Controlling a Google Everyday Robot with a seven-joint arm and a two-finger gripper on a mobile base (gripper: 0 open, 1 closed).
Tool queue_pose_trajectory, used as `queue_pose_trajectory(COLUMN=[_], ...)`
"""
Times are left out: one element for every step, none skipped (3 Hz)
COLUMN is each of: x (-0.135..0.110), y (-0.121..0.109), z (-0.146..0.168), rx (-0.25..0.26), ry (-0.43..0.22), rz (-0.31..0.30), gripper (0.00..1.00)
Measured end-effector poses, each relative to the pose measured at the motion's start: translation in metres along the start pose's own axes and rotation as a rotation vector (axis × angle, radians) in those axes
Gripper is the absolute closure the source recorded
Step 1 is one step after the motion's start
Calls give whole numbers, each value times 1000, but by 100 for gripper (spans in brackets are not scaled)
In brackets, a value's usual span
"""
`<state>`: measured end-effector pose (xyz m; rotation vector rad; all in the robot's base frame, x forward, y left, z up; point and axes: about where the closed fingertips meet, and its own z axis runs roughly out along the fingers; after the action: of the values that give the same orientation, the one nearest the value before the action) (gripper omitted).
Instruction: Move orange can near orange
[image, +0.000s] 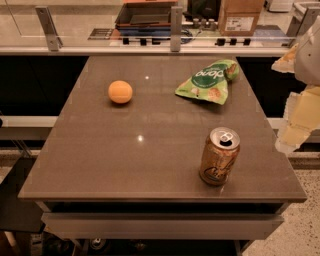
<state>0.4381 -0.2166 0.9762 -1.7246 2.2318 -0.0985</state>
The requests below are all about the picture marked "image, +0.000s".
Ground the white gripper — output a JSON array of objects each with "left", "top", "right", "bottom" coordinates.
[{"left": 271, "top": 17, "right": 320, "bottom": 154}]

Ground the right metal railing post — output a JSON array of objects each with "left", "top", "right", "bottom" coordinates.
[{"left": 286, "top": 7, "right": 320, "bottom": 47}]

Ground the grey table drawer front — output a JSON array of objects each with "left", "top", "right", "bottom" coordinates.
[{"left": 42, "top": 213, "right": 284, "bottom": 240}]

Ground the metal railing post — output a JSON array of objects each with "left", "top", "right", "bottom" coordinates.
[
  {"left": 170, "top": 6, "right": 182, "bottom": 52},
  {"left": 286, "top": 7, "right": 320, "bottom": 47},
  {"left": 35, "top": 6, "right": 63, "bottom": 52}
]

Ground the orange fruit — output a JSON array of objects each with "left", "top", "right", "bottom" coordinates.
[{"left": 108, "top": 80, "right": 133, "bottom": 104}]

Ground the cardboard box with label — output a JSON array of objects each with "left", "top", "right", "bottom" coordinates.
[{"left": 218, "top": 0, "right": 265, "bottom": 36}]

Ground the dark open tray box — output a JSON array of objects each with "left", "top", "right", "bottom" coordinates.
[{"left": 115, "top": 1, "right": 177, "bottom": 28}]

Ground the middle metal railing post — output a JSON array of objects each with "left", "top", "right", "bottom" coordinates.
[{"left": 170, "top": 6, "right": 182, "bottom": 52}]

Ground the left metal railing post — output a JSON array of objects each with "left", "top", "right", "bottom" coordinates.
[{"left": 35, "top": 6, "right": 63, "bottom": 52}]

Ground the orange soda can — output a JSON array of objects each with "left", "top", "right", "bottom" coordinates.
[{"left": 199, "top": 127, "right": 240, "bottom": 186}]

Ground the green snack bag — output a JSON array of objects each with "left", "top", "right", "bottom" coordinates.
[{"left": 175, "top": 59, "right": 239, "bottom": 105}]

